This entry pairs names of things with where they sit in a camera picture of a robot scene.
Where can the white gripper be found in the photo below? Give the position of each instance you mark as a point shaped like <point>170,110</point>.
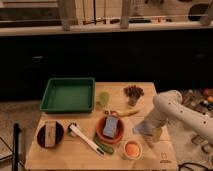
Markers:
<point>153,127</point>

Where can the grey-blue towel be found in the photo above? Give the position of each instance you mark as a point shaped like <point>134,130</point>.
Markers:
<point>143,128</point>

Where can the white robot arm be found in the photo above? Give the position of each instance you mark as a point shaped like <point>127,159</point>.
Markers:
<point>169,103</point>

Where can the yellow banana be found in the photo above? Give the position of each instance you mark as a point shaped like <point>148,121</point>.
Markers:
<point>121,113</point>

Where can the dried flower bouquet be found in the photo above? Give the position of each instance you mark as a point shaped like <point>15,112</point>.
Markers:
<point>133,93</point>

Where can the cup with orange liquid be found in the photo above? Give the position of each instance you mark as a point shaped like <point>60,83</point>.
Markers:
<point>132,150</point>

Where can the orange bowl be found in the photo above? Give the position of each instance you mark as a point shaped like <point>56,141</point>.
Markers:
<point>119,132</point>

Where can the green cup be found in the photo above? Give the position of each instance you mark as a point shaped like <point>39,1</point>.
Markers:
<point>103,99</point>

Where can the green cucumber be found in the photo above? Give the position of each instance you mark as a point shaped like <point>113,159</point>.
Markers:
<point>106,148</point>

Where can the green plastic tray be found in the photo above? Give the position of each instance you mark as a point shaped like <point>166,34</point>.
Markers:
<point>69,95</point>

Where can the wooden block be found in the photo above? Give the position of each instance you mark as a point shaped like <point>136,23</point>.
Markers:
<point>50,133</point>

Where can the black round plate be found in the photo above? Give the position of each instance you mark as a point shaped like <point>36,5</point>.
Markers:
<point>41,135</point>

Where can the black stand pole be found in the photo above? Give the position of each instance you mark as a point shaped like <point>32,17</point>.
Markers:
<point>15,160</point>

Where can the white handled brush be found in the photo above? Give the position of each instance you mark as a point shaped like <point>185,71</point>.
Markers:
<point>92,144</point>

